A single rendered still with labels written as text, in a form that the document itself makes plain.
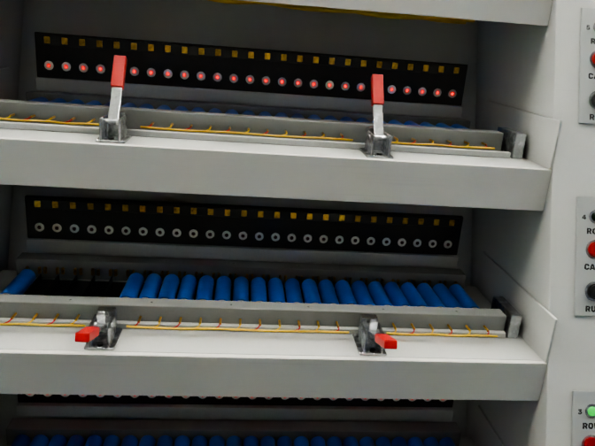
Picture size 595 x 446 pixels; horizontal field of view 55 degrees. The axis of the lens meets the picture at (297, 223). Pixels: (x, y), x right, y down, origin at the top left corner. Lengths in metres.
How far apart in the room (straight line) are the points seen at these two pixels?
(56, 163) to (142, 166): 0.08
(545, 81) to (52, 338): 0.57
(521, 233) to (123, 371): 0.45
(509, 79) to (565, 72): 0.10
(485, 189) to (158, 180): 0.33
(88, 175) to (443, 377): 0.40
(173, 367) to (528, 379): 0.36
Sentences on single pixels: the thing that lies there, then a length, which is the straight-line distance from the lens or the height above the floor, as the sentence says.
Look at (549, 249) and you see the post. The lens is 0.65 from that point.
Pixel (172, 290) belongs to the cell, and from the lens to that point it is 0.66.
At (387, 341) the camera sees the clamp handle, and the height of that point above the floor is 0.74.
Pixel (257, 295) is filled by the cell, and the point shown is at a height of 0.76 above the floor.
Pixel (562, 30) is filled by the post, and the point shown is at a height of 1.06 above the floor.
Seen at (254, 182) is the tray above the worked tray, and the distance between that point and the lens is 0.57.
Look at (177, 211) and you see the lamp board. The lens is 0.72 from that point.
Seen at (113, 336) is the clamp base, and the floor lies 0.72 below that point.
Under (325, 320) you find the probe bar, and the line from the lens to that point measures 0.62.
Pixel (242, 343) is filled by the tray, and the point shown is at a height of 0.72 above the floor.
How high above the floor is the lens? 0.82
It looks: 2 degrees up
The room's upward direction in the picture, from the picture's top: 2 degrees clockwise
